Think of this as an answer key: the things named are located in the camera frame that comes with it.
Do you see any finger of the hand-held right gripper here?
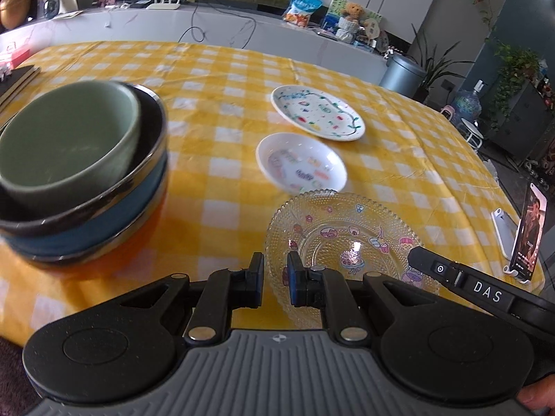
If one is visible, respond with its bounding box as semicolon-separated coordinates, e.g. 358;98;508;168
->
408;247;456;284

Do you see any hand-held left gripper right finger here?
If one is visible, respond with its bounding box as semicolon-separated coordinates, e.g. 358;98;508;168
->
287;251;438;343

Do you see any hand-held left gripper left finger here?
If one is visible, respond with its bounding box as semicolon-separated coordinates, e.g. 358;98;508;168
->
117;252;265;347

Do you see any clear glass plate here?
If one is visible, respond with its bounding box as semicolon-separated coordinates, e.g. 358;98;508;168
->
264;190;441;330

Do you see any orange steel bowl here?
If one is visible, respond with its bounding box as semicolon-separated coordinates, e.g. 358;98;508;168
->
22;182;168;274

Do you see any blue steel bowl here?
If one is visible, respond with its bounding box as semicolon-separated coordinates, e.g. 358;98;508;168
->
0;83;169;257

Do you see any green ceramic bowl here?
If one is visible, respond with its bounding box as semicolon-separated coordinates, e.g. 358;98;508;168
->
0;80;143;218

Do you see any person's right hand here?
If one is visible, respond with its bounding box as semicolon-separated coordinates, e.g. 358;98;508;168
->
518;375;555;412

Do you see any phone on stand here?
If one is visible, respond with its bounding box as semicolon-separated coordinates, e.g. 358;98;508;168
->
505;182;548;284

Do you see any small white sticker plate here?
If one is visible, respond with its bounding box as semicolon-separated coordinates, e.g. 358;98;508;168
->
256;132;348;194

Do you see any white round stool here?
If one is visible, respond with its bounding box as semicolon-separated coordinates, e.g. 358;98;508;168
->
455;119;484;152

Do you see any blue water bottle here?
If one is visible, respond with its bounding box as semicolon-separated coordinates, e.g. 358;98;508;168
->
451;80;484;124

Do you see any grey cabinet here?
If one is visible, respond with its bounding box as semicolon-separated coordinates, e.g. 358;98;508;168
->
490;80;555;161

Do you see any large white patterned plate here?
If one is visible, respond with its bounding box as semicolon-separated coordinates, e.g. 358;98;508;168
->
271;84;366;142

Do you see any yellow checkered tablecloth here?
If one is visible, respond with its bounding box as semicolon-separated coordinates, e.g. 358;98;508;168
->
0;41;547;356

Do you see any grey trash can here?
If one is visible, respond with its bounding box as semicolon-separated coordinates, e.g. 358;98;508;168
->
379;52;428;96

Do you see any long-leaf potted plant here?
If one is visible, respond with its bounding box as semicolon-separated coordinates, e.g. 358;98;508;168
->
410;24;475;100

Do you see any hanging green vine plant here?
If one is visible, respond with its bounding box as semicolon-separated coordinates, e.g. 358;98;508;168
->
492;41;543;118

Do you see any purple fluffy blanket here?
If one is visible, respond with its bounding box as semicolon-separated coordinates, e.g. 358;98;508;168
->
0;336;44;416

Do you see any brown teddy bear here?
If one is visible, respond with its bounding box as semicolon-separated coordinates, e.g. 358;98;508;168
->
340;2;364;22

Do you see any green painting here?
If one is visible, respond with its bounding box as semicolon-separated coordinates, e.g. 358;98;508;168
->
325;0;383;37

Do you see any blue snack bag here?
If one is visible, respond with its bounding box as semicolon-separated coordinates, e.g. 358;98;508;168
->
283;0;324;27

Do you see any white marble tv cabinet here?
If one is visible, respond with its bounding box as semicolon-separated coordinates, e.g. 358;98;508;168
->
0;0;389;85

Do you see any black notebook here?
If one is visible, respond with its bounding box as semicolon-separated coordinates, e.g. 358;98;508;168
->
0;65;42;109

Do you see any pink box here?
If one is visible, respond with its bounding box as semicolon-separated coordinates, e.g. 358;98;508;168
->
0;41;33;63

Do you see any copper vase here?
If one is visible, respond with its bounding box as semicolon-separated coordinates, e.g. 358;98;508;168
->
0;0;32;30

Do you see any black cable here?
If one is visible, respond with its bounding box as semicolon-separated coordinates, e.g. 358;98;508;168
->
180;4;256;48

